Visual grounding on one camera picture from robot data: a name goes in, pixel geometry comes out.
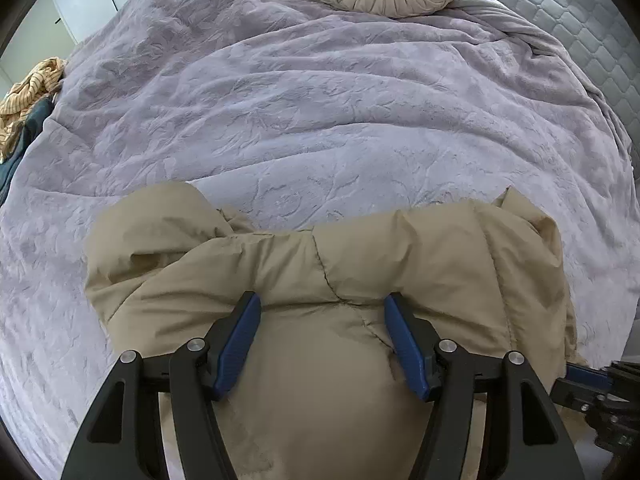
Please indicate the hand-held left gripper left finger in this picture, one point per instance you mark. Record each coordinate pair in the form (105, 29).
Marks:
(235, 355)

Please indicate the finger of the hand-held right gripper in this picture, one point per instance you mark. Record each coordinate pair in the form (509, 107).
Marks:
(582, 374)

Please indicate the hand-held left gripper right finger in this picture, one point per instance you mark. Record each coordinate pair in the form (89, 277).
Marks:
(407, 350)

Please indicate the beige puffer jacket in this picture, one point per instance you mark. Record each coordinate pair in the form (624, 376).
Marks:
(350, 270)

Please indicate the lavender embossed blanket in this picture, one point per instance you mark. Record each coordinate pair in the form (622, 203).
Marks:
(300, 110)

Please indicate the dark teal cloth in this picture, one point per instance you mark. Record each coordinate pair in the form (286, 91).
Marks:
(22, 135)

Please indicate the yellow striped cloth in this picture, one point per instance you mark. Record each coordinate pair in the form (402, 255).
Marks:
(27, 92)

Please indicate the grey quilted mattress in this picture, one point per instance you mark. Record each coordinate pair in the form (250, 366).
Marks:
(575, 20)

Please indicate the white wardrobe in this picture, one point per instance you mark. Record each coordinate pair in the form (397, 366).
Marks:
(80, 0)

